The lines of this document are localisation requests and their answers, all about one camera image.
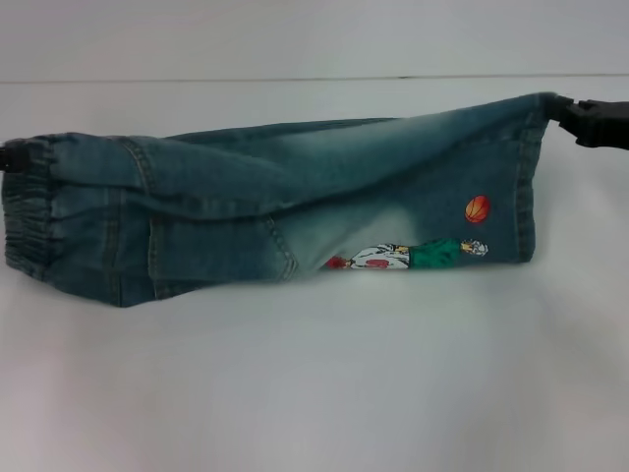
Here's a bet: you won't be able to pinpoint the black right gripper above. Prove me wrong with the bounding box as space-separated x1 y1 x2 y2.
550 95 629 149

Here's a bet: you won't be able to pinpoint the blue denim shorts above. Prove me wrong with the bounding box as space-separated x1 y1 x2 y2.
0 90 562 312

